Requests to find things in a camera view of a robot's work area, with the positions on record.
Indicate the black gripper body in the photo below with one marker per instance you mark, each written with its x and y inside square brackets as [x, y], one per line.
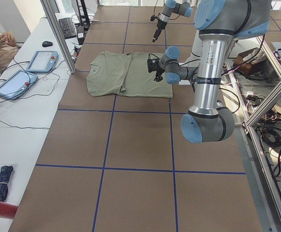
[158, 72]
[159, 25]

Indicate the olive green long-sleeve shirt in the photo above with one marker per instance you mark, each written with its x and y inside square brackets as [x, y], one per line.
[125, 75]

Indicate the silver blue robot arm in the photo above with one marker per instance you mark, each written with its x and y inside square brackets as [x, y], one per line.
[219, 23]
[170, 6]

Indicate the black keyboard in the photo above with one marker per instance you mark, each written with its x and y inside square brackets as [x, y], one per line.
[67, 27]

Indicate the white power adapter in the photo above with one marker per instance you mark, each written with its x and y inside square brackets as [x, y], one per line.
[254, 57]

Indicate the black computer mouse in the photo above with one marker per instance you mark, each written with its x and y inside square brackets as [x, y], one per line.
[47, 44]

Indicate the upper blue teach pendant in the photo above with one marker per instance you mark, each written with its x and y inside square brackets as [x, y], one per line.
[42, 62]

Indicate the blue teach pendant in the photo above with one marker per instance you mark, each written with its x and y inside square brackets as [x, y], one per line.
[17, 84]
[42, 62]

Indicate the lower blue teach pendant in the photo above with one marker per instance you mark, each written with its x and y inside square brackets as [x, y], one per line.
[17, 84]

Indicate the folded dark blue umbrella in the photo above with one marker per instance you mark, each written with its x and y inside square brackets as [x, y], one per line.
[5, 174]

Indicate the red cylinder bottle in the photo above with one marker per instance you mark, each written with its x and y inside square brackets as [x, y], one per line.
[7, 210]

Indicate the aluminium frame post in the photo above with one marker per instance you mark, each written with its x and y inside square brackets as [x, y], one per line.
[53, 21]

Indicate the aluminium side frame rack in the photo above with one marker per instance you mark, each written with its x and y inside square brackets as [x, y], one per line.
[250, 120]

